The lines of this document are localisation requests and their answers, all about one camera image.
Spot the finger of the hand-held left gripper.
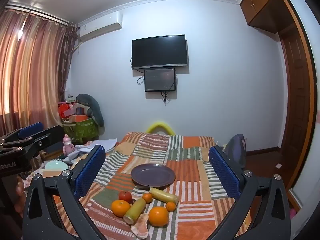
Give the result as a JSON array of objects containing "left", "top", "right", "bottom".
[
  {"left": 0, "top": 122, "right": 45, "bottom": 144},
  {"left": 0, "top": 124, "right": 65, "bottom": 157}
]

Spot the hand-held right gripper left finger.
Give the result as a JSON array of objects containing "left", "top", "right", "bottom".
[{"left": 22, "top": 144, "right": 110, "bottom": 240}]

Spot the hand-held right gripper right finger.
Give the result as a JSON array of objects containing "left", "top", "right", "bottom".
[{"left": 208, "top": 145, "right": 292, "bottom": 240}]

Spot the large orange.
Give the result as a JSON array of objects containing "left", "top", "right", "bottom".
[
  {"left": 111, "top": 199, "right": 131, "bottom": 217},
  {"left": 148, "top": 206, "right": 170, "bottom": 227}
]

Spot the yellow-green sugarcane piece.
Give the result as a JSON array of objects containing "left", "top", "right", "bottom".
[{"left": 123, "top": 198, "right": 147, "bottom": 225}]

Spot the dark purple plate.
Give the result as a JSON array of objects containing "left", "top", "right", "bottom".
[{"left": 131, "top": 164, "right": 176, "bottom": 190}]

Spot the yellow sugarcane piece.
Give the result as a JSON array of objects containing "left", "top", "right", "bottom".
[{"left": 149, "top": 187, "right": 179, "bottom": 204}]

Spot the peeled pomelo segment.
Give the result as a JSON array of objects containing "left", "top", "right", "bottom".
[{"left": 131, "top": 213, "right": 149, "bottom": 239}]

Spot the pink toy figure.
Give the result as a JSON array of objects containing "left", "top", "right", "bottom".
[{"left": 62, "top": 134, "right": 75, "bottom": 155}]

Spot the white cloth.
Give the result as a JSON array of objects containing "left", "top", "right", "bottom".
[{"left": 75, "top": 138, "right": 118, "bottom": 153}]

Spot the red box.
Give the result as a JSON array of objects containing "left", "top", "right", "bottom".
[{"left": 58, "top": 102, "right": 76, "bottom": 118}]

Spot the pale green plate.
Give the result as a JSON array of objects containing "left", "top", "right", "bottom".
[{"left": 45, "top": 160, "right": 68, "bottom": 172}]

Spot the green patterned storage box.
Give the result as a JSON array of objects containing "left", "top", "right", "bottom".
[{"left": 62, "top": 117, "right": 99, "bottom": 142}]

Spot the striped patchwork blanket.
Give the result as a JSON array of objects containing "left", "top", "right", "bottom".
[{"left": 54, "top": 132, "right": 253, "bottom": 240}]

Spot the orange box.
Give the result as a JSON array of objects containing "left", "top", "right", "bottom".
[{"left": 69, "top": 115, "right": 89, "bottom": 123}]

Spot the red tomato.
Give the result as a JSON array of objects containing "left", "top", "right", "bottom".
[{"left": 119, "top": 191, "right": 132, "bottom": 204}]

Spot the grey plush pillow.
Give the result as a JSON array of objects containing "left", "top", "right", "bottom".
[{"left": 76, "top": 94, "right": 105, "bottom": 128}]

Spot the pink striped curtain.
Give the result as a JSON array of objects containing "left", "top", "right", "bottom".
[{"left": 0, "top": 5, "right": 78, "bottom": 135}]

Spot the yellow foam hoop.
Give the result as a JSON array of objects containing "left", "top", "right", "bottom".
[{"left": 146, "top": 122, "right": 175, "bottom": 136}]

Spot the wooden door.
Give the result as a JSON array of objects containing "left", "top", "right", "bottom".
[{"left": 278, "top": 27, "right": 314, "bottom": 189}]

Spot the white air conditioner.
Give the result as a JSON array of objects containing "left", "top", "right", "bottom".
[{"left": 78, "top": 12, "right": 123, "bottom": 42}]

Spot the wooden overhead cabinet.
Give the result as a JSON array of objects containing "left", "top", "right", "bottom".
[{"left": 239, "top": 0, "right": 295, "bottom": 33}]

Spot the small black wall monitor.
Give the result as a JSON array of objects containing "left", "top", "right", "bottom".
[{"left": 144, "top": 68, "right": 176, "bottom": 92}]

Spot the black wall television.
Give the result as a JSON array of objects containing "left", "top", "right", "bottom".
[{"left": 132, "top": 34, "right": 189, "bottom": 70}]

